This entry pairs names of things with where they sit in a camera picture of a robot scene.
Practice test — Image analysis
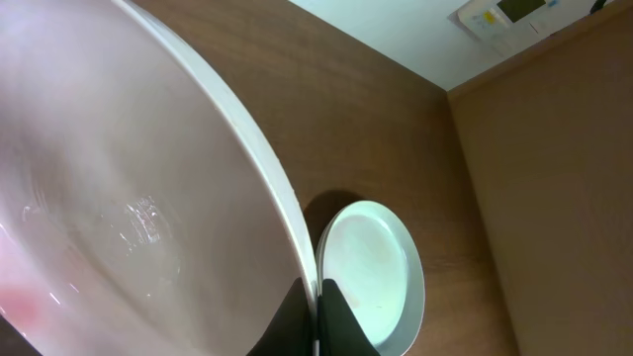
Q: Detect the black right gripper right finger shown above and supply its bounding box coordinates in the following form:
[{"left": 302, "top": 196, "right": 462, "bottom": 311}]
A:
[{"left": 317, "top": 279, "right": 379, "bottom": 356}]

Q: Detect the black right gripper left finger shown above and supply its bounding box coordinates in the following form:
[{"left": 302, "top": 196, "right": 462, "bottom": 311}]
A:
[{"left": 247, "top": 278, "right": 313, "bottom": 356}]

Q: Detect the pale green plate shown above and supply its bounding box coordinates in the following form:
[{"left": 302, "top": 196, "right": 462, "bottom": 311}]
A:
[{"left": 316, "top": 201, "right": 425, "bottom": 356}]

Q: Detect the white plate with red stain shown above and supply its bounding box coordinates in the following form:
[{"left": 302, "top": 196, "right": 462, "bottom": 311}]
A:
[{"left": 1, "top": 1, "right": 317, "bottom": 355}]

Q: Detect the white wall control panel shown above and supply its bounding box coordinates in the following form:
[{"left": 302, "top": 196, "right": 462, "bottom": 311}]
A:
[{"left": 455, "top": 0, "right": 570, "bottom": 44}]

